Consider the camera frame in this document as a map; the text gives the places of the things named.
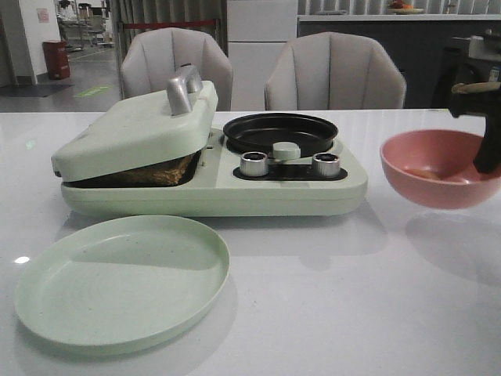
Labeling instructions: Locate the white cabinet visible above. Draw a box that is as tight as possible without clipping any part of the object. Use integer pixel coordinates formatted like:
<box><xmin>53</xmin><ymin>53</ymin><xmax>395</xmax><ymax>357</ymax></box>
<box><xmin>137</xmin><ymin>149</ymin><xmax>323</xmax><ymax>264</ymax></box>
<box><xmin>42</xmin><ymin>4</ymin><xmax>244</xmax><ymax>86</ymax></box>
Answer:
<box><xmin>227</xmin><ymin>1</ymin><xmax>298</xmax><ymax>110</ymax></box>

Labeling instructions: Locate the dark grey counter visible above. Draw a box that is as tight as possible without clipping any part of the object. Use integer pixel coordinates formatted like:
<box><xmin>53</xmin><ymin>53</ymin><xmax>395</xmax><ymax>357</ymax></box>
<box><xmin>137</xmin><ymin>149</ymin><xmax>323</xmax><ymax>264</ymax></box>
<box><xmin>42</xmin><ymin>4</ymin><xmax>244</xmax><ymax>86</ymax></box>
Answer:
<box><xmin>297</xmin><ymin>14</ymin><xmax>500</xmax><ymax>108</ymax></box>

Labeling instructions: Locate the beige upholstered chair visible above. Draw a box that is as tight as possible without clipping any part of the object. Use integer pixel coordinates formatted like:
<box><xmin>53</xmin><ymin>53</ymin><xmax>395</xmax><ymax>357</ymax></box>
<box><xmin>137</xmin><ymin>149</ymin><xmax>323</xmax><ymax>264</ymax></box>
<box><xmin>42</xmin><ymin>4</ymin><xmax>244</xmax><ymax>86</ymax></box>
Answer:
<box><xmin>264</xmin><ymin>32</ymin><xmax>406</xmax><ymax>110</ymax></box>
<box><xmin>121</xmin><ymin>27</ymin><xmax>233</xmax><ymax>111</ymax></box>

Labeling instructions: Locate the mint green round plate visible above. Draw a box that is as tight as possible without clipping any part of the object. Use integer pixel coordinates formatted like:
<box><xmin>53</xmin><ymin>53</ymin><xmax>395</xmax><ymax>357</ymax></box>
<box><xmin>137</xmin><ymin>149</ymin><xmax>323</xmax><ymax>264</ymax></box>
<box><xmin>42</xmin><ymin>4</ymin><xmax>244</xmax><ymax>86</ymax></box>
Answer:
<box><xmin>15</xmin><ymin>215</ymin><xmax>229</xmax><ymax>356</ymax></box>

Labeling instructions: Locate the mint green breakfast maker base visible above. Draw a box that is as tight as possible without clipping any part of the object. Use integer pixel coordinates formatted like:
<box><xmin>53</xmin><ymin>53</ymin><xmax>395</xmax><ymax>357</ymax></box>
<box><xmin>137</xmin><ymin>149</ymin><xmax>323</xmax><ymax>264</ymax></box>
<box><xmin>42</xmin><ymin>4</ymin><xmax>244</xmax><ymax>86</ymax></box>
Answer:
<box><xmin>61</xmin><ymin>128</ymin><xmax>368</xmax><ymax>217</ymax></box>

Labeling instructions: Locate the bread slice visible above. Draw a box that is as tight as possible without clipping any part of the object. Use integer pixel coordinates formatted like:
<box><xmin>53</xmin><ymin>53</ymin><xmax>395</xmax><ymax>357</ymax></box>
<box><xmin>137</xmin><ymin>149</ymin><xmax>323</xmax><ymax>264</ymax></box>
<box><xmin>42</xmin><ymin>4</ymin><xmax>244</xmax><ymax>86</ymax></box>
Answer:
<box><xmin>85</xmin><ymin>154</ymin><xmax>194</xmax><ymax>187</ymax></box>

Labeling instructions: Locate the fruit plate on counter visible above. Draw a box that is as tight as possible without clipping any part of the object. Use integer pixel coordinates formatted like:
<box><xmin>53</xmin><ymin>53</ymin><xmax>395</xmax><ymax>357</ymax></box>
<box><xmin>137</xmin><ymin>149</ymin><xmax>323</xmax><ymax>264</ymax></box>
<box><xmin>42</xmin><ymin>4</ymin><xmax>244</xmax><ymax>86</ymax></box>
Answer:
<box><xmin>387</xmin><ymin>0</ymin><xmax>424</xmax><ymax>15</ymax></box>

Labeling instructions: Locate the silver control knob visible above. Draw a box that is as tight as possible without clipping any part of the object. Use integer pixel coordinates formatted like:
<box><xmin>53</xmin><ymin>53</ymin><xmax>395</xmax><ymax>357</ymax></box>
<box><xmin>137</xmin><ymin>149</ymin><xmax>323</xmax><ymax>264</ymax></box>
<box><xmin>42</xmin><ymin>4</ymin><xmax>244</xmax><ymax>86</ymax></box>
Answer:
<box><xmin>239</xmin><ymin>151</ymin><xmax>269</xmax><ymax>177</ymax></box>
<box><xmin>311</xmin><ymin>153</ymin><xmax>341</xmax><ymax>179</ymax></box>

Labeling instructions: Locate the mint green breakfast maker lid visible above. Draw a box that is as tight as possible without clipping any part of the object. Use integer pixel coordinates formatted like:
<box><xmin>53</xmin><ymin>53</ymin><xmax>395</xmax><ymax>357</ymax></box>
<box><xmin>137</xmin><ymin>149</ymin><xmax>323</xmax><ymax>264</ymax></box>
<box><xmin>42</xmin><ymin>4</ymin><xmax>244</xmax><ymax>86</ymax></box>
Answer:
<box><xmin>51</xmin><ymin>81</ymin><xmax>218</xmax><ymax>182</ymax></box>

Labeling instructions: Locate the red bin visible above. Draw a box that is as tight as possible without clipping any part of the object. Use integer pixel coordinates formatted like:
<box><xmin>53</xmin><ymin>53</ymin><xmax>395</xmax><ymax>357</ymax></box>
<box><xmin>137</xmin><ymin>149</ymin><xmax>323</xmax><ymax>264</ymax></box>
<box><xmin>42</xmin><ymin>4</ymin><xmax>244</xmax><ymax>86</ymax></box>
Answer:
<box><xmin>42</xmin><ymin>40</ymin><xmax>70</xmax><ymax>80</ymax></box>

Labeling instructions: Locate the pink plastic bowl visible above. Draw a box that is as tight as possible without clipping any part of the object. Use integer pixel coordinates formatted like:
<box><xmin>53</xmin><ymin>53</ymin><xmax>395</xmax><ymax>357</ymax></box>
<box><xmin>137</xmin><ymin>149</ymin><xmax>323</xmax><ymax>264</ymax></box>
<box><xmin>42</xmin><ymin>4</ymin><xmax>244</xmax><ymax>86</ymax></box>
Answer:
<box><xmin>380</xmin><ymin>129</ymin><xmax>500</xmax><ymax>209</ymax></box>

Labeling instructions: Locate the right silver control knob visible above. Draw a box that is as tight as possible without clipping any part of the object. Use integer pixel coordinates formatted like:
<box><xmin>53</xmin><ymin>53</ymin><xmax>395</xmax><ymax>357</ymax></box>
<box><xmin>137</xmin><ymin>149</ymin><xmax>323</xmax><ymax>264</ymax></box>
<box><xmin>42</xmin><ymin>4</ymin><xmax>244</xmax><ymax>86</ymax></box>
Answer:
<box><xmin>311</xmin><ymin>153</ymin><xmax>341</xmax><ymax>179</ymax></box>

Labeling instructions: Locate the right beige upholstered chair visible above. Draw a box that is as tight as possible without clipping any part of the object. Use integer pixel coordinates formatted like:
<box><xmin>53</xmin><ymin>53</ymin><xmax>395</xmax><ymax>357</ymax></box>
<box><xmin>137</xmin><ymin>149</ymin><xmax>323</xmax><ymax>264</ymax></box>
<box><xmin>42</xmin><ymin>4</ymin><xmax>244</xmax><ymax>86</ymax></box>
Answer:
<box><xmin>264</xmin><ymin>32</ymin><xmax>406</xmax><ymax>110</ymax></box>

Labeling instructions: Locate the left beige upholstered chair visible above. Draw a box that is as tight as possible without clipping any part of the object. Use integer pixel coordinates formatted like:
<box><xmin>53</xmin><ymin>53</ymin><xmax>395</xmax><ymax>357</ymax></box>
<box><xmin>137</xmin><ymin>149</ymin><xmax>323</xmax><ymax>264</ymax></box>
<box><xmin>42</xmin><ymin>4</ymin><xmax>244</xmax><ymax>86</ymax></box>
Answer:
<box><xmin>121</xmin><ymin>27</ymin><xmax>233</xmax><ymax>111</ymax></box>

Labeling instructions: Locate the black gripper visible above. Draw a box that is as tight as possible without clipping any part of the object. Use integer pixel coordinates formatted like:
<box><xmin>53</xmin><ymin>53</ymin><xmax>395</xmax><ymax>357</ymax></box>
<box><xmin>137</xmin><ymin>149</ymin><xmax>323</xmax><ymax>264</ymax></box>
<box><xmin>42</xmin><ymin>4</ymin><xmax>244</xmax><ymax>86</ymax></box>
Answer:
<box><xmin>449</xmin><ymin>29</ymin><xmax>500</xmax><ymax>174</ymax></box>

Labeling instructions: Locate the black round frying pan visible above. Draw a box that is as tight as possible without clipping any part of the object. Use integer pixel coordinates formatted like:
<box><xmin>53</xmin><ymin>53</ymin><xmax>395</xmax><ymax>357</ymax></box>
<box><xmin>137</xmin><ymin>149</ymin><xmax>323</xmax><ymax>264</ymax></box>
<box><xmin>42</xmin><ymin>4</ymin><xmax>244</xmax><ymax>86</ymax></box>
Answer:
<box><xmin>223</xmin><ymin>113</ymin><xmax>338</xmax><ymax>157</ymax></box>

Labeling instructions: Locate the orange shrimp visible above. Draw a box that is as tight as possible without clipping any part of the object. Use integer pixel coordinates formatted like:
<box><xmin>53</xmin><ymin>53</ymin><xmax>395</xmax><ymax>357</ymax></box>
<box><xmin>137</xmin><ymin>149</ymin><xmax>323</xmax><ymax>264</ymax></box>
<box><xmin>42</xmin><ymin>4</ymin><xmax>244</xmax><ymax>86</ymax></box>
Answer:
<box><xmin>405</xmin><ymin>168</ymin><xmax>442</xmax><ymax>181</ymax></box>

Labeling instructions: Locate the left silver control knob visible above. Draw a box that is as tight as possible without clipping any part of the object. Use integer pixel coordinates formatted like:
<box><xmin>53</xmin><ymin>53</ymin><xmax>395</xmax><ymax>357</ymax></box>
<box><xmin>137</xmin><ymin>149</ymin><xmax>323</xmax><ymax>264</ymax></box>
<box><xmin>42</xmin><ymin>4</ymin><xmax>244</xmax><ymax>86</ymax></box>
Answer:
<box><xmin>239</xmin><ymin>151</ymin><xmax>269</xmax><ymax>177</ymax></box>

